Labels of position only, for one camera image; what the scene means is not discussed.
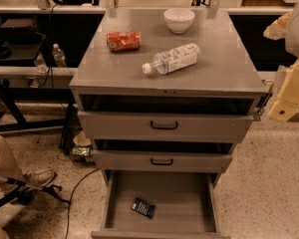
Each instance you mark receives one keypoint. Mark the clear plastic water bottle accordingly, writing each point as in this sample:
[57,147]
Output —
[175,59]

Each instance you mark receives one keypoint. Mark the dark blue rxbar wrapper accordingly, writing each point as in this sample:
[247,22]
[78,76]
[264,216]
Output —
[143,208]

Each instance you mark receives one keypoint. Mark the middle grey drawer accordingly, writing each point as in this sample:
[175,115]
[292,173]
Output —
[179,156]

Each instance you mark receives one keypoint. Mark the black middle drawer handle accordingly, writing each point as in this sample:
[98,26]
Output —
[161,162]

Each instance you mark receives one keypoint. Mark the black top drawer handle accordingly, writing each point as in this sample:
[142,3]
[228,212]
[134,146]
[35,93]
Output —
[167,126]

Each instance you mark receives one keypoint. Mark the green snack bag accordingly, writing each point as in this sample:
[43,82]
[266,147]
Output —
[81,153]

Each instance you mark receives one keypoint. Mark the bottom grey open drawer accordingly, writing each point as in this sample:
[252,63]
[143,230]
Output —
[184,207]

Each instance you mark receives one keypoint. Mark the black tripod stand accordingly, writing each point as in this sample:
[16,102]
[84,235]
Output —
[24,188]

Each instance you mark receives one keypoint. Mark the person's tan trouser leg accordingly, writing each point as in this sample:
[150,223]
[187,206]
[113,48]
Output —
[9,167]

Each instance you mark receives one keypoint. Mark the grey sneaker shoe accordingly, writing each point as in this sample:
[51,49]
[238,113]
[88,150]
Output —
[40,178]

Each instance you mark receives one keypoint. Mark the top grey drawer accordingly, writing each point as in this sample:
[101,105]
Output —
[166,118]

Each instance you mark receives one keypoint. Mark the grey metal drawer cabinet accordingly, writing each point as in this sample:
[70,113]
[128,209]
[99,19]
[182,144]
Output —
[224,69]

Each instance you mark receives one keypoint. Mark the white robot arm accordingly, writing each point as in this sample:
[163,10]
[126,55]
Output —
[292,34]

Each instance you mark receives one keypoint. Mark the orange soda can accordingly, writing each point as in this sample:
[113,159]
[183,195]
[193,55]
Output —
[122,41]

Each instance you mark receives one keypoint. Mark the white ceramic bowl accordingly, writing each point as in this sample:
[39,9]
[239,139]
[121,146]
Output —
[178,20]

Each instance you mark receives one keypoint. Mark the black drawer handle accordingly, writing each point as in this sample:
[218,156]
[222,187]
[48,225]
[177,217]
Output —
[167,126]
[161,162]

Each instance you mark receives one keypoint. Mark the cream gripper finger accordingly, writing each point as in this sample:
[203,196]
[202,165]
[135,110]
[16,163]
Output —
[287,101]
[277,30]

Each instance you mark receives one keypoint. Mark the black equipment on shelf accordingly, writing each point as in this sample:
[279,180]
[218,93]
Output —
[20,31]

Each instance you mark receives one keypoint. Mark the small upright water bottle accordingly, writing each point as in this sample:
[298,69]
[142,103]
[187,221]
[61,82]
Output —
[59,56]

